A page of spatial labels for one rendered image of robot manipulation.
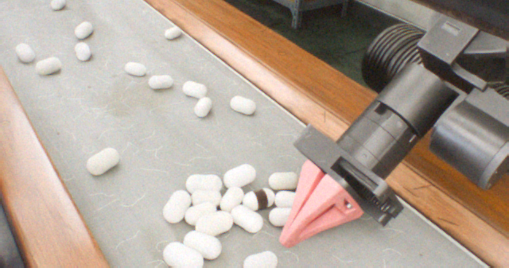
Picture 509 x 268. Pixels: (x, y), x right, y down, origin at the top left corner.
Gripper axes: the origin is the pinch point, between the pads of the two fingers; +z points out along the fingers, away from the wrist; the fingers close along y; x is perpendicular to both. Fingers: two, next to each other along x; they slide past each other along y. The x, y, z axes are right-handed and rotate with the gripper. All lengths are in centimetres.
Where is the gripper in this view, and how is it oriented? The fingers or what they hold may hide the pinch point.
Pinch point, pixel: (289, 238)
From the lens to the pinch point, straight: 45.5
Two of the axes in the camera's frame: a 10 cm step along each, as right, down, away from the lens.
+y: 5.8, 4.9, -6.5
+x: 4.6, 4.7, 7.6
